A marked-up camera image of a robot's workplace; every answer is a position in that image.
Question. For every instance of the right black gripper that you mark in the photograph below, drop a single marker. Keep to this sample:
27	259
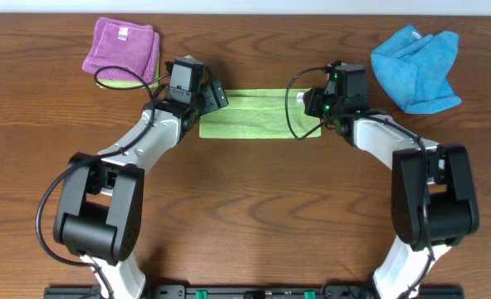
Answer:
312	101

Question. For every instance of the light green folded cloth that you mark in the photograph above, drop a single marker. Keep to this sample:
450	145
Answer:
122	79

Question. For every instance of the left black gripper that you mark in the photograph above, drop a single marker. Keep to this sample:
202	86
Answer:
211	98

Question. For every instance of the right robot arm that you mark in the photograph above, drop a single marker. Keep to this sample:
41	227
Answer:
433	201

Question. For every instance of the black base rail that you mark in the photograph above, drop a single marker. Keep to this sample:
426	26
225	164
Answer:
182	292

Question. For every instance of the purple folded cloth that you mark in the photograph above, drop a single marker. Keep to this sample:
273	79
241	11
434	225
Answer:
125	44

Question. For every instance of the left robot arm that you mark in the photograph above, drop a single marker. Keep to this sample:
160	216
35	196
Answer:
98	217

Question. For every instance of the blue crumpled cloth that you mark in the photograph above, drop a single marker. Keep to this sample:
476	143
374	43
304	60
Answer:
412	69

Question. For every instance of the green microfiber cloth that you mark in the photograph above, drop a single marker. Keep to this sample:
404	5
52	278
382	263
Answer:
259	114

